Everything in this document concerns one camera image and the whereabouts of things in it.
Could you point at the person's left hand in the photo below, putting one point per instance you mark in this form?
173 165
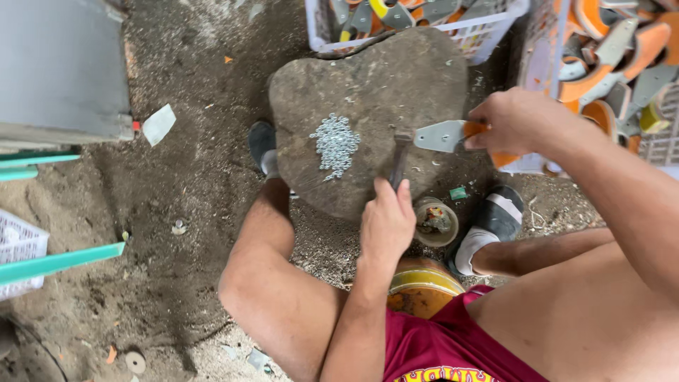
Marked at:
386 228

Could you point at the person's right hand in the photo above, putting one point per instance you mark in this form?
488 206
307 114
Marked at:
509 122

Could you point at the small metal hammer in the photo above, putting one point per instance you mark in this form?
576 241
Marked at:
400 159

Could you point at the small tin with scraps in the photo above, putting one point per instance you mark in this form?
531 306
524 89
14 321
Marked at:
436 223

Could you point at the yellow orange drum seat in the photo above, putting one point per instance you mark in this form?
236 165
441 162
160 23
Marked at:
422 292

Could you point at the small green scrap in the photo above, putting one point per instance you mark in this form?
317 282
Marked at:
458 193

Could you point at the person's right black sandal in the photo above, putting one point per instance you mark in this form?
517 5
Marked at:
496 217

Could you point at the person's black sandal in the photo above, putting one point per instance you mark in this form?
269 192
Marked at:
496 217
261 140

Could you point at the pile of small metal rivets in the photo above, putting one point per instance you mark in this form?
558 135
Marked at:
335 144

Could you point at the white crate of blades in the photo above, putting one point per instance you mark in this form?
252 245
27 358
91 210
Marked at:
477 24

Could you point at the person's left leg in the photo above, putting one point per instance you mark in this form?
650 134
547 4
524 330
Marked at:
270 286

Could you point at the person's leg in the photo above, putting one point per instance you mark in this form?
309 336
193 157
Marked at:
270 286
583 318

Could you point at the person's maroon shorts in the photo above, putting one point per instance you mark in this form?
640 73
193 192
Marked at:
435 350

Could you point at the large flat grey stone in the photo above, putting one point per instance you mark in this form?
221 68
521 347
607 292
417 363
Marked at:
371 79

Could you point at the person's left black sandal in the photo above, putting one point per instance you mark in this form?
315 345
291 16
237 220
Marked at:
261 140

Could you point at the rusty bent rod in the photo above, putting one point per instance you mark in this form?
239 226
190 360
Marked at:
353 47

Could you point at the small metal bolt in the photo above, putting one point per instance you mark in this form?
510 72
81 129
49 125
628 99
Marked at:
179 227

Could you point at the person's right leg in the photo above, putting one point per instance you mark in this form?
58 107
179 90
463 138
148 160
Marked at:
583 318

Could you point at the white paper scrap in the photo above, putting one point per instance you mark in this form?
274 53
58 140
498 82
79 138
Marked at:
159 124

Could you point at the round grey disc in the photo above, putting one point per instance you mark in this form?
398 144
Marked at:
135 362

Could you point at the teal bar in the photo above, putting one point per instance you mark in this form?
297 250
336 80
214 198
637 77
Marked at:
16 173
37 158
58 261

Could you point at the grey metal cabinet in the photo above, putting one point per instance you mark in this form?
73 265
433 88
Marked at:
58 69

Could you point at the white plastic basket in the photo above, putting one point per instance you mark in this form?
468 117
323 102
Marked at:
18 241

